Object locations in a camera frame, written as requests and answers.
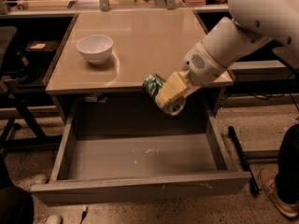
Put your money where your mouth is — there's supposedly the tan work boot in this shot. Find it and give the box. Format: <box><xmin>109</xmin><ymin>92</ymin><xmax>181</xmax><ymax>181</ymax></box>
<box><xmin>258</xmin><ymin>168</ymin><xmax>299</xmax><ymax>218</ymax></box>

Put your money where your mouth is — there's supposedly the white sneaker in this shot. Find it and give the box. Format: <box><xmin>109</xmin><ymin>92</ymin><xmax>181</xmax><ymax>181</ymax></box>
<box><xmin>16</xmin><ymin>174</ymin><xmax>48</xmax><ymax>192</ymax></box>

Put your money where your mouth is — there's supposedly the white ceramic bowl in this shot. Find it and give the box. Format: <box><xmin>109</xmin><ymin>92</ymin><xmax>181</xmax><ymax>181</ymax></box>
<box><xmin>77</xmin><ymin>35</ymin><xmax>114</xmax><ymax>64</ymax></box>

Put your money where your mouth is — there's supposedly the green soda can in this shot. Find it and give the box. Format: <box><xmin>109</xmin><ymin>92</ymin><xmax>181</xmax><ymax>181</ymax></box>
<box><xmin>142</xmin><ymin>74</ymin><xmax>186</xmax><ymax>116</ymax></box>

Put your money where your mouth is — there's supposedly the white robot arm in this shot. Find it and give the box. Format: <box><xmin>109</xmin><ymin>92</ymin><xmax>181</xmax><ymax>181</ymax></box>
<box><xmin>155</xmin><ymin>0</ymin><xmax>299</xmax><ymax>114</ymax></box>

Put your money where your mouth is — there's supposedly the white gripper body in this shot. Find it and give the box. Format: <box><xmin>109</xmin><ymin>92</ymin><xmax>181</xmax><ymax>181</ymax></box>
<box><xmin>183</xmin><ymin>42</ymin><xmax>226</xmax><ymax>86</ymax></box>

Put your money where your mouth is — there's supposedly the black metal bar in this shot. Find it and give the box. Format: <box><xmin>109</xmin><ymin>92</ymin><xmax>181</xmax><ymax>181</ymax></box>
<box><xmin>228</xmin><ymin>126</ymin><xmax>260</xmax><ymax>195</ymax></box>

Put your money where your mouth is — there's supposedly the dark box with label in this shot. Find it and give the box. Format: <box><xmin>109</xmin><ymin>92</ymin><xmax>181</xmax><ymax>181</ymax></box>
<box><xmin>25</xmin><ymin>40</ymin><xmax>60</xmax><ymax>59</ymax></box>

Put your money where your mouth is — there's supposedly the grey drawer cabinet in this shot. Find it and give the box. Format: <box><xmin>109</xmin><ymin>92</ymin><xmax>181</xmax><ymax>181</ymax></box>
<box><xmin>42</xmin><ymin>8</ymin><xmax>235</xmax><ymax>124</ymax></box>

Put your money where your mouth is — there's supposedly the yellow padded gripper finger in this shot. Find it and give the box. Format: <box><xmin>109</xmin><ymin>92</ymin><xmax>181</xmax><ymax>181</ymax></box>
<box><xmin>155</xmin><ymin>71</ymin><xmax>200</xmax><ymax>112</ymax></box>

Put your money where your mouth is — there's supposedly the dark trouser leg right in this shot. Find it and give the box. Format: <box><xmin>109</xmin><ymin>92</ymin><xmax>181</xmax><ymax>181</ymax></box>
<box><xmin>275</xmin><ymin>124</ymin><xmax>299</xmax><ymax>204</ymax></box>

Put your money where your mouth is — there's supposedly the dark trouser leg left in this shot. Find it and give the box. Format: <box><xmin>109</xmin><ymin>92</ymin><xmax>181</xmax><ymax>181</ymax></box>
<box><xmin>0</xmin><ymin>156</ymin><xmax>34</xmax><ymax>224</ymax></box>

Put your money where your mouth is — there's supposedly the dark trouser leg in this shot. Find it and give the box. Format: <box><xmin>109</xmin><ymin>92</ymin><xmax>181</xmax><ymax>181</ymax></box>
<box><xmin>275</xmin><ymin>124</ymin><xmax>299</xmax><ymax>204</ymax></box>
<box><xmin>0</xmin><ymin>156</ymin><xmax>34</xmax><ymax>224</ymax></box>

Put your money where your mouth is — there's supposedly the open grey top drawer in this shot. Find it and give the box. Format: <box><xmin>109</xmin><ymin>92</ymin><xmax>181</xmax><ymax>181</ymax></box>
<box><xmin>32</xmin><ymin>97</ymin><xmax>250</xmax><ymax>205</ymax></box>

